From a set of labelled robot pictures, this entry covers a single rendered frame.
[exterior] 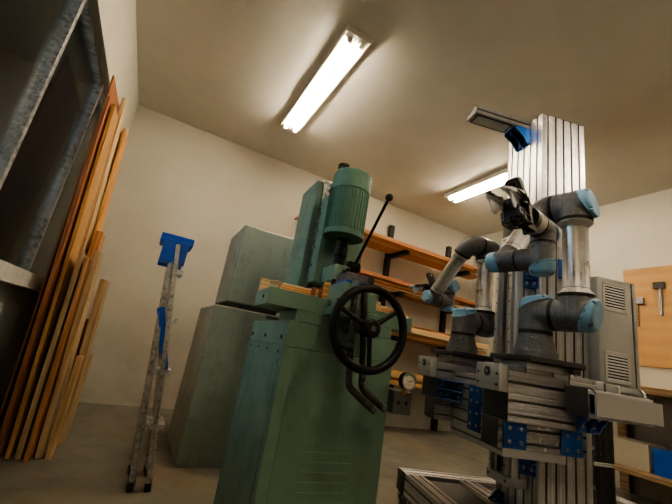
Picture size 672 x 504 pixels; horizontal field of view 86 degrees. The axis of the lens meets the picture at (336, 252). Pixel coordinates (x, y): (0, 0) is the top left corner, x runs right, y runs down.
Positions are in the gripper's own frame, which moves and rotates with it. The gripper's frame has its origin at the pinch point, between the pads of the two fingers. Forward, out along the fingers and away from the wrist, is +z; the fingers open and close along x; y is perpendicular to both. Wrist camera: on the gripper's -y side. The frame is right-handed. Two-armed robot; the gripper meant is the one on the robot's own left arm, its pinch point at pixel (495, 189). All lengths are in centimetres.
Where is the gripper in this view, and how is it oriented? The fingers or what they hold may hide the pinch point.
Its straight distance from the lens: 113.9
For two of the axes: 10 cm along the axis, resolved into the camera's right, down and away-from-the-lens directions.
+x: -6.3, 2.4, 7.3
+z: -7.7, -2.9, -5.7
